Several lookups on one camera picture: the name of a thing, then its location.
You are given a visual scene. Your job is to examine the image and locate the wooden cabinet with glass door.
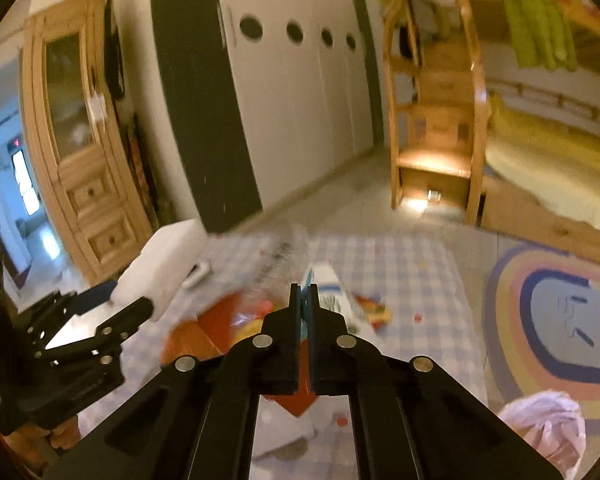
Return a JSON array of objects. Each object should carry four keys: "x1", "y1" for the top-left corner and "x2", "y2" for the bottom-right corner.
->
[{"x1": 20, "y1": 0, "x2": 153, "y2": 281}]

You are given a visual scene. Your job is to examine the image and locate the yellow bedding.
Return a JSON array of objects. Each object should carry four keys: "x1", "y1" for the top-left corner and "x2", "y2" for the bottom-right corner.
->
[{"x1": 485, "y1": 92, "x2": 600, "y2": 233}]

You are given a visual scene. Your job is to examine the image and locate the white carton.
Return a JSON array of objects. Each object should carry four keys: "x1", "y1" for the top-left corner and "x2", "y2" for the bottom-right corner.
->
[{"x1": 305, "y1": 262, "x2": 362, "y2": 332}]

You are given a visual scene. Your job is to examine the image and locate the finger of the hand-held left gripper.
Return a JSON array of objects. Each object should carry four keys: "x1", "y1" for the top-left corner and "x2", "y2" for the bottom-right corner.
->
[
  {"x1": 45, "y1": 296, "x2": 155, "y2": 382},
  {"x1": 17, "y1": 290, "x2": 79, "y2": 361}
]

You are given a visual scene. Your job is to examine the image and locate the green puffer jacket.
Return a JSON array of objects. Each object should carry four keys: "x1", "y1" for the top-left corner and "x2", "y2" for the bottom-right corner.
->
[{"x1": 502, "y1": 0, "x2": 579, "y2": 72}]

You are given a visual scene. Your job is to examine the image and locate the wooden stair drawers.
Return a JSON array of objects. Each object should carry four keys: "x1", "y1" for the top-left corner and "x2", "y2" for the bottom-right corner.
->
[{"x1": 382, "y1": 0, "x2": 489, "y2": 226}]

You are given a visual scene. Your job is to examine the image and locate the yellow wrapper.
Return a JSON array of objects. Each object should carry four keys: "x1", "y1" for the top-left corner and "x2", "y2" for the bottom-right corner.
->
[{"x1": 234, "y1": 300, "x2": 277, "y2": 337}]

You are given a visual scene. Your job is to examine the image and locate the white wardrobe with round holes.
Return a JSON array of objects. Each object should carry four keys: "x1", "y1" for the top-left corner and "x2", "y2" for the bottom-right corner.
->
[{"x1": 150, "y1": 0, "x2": 387, "y2": 234}]

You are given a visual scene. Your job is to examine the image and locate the checked blue white cloth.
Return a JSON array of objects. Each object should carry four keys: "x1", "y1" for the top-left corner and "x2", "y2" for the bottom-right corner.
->
[{"x1": 80, "y1": 232, "x2": 489, "y2": 480}]

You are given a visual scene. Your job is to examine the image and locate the dark hanging cloth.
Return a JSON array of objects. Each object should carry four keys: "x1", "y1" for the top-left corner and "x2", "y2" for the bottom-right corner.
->
[{"x1": 104, "y1": 0, "x2": 127, "y2": 102}]

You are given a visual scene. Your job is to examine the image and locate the colourful snack wrapper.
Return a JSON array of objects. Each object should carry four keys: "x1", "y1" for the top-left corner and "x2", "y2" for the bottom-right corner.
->
[{"x1": 352, "y1": 294, "x2": 394, "y2": 332}]

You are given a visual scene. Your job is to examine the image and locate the paper note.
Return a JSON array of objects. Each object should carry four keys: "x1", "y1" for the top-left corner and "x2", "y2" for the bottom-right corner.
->
[{"x1": 91, "y1": 92, "x2": 109, "y2": 124}]

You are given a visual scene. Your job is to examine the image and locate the leaning framed boards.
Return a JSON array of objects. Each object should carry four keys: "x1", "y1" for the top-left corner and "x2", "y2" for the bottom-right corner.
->
[{"x1": 125, "y1": 115, "x2": 177, "y2": 227}]

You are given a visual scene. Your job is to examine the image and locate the white foam box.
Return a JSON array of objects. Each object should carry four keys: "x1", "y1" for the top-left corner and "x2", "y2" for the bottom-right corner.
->
[{"x1": 112, "y1": 220, "x2": 209, "y2": 322}]

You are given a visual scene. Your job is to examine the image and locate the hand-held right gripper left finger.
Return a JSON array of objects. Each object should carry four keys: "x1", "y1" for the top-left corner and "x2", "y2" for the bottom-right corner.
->
[{"x1": 45, "y1": 284, "x2": 304, "y2": 480}]

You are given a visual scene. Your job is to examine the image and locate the pink plastic bag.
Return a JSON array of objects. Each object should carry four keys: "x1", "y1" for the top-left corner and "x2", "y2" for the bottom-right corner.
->
[{"x1": 497, "y1": 391, "x2": 589, "y2": 480}]

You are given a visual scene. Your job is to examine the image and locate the grey cloth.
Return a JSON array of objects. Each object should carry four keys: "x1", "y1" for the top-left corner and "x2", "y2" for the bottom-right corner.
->
[{"x1": 407, "y1": 0, "x2": 462, "y2": 61}]

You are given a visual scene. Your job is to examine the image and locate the wooden bunk bed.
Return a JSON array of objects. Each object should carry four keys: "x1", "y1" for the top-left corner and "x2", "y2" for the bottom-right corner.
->
[{"x1": 450, "y1": 0, "x2": 600, "y2": 267}]

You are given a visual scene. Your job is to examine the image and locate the colourful oval rug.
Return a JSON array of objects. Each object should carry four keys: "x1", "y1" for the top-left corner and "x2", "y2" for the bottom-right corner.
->
[{"x1": 482, "y1": 242, "x2": 600, "y2": 442}]

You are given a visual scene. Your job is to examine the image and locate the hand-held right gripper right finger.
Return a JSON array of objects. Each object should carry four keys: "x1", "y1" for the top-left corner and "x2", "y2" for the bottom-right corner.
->
[{"x1": 310, "y1": 284, "x2": 563, "y2": 480}]

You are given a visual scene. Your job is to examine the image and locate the orange packet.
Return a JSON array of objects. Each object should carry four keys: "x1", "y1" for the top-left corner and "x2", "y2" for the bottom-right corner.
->
[{"x1": 162, "y1": 292, "x2": 247, "y2": 367}]

